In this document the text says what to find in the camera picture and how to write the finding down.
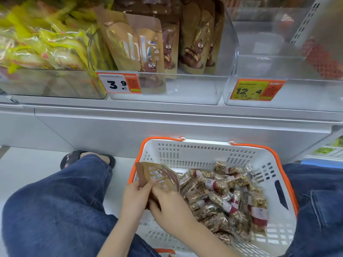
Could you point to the clear bin with red packets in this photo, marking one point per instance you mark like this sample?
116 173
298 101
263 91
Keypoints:
294 96

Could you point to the person's left hand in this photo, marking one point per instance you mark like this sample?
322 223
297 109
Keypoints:
132 203

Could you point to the pile of yellow snack packets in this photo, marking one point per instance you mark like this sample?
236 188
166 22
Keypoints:
45 42

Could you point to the perforated white shelf upright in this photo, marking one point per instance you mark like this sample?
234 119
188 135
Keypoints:
305 21

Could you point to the person's right leg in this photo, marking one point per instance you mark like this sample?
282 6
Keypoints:
319 211

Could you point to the person's left foot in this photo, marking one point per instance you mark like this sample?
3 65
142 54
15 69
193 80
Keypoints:
99 157

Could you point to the person's left leg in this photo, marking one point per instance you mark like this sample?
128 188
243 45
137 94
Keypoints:
59 211

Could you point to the black sandal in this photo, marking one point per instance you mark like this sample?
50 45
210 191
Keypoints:
71 157

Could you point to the person's right thumb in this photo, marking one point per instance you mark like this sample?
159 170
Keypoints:
153 207

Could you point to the green shelf label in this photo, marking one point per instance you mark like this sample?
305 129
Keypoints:
323 150

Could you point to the yellow and orange price tag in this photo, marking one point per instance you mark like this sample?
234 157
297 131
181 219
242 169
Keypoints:
256 90

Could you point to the clear bin with brown pouches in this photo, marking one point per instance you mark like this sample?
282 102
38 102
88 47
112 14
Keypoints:
187 89

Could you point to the pile of nut bar packets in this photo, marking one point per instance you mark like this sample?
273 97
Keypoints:
225 203

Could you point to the white metal shelf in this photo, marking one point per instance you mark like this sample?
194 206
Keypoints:
160 128

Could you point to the brown bunny snack pouch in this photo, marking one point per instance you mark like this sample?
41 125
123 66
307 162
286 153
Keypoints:
160 175

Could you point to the person's right forearm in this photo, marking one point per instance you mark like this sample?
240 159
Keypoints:
206 243

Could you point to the clear bin with yellow packets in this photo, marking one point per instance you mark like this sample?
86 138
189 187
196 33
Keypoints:
48 84

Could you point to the person's left forearm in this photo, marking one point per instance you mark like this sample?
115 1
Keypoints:
118 240

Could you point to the red mesh snack packets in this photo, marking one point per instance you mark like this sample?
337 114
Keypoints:
321 60

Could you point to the person's right hand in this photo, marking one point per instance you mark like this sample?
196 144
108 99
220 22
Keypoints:
174 214

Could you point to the person's left thumb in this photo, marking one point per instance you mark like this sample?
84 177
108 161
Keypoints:
148 184

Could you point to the person's leg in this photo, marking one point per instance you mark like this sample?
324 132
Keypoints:
59 211
319 211

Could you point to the white and orange price tag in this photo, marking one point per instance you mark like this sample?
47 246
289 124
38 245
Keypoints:
119 82

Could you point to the white plastic shopping basket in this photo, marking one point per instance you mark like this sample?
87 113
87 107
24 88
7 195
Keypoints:
187 153

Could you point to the row of brown snack pouches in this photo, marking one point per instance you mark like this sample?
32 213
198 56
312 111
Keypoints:
139 48

